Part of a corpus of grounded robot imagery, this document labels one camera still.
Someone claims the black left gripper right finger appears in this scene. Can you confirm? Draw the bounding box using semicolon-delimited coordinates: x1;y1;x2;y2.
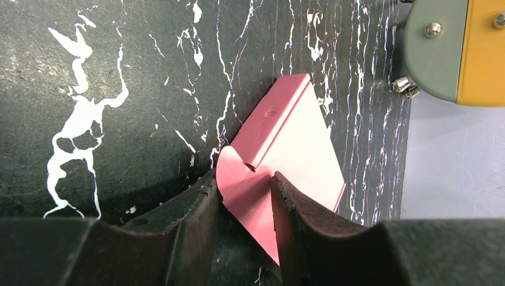
271;172;504;285

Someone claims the pink cardboard box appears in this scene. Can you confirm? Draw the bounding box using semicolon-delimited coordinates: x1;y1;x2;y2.
216;73;345;262

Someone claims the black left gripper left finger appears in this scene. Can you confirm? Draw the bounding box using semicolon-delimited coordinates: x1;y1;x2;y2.
1;170;219;285

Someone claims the white cylindrical drum device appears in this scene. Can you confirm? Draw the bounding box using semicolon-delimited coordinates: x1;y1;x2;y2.
391;1;504;107

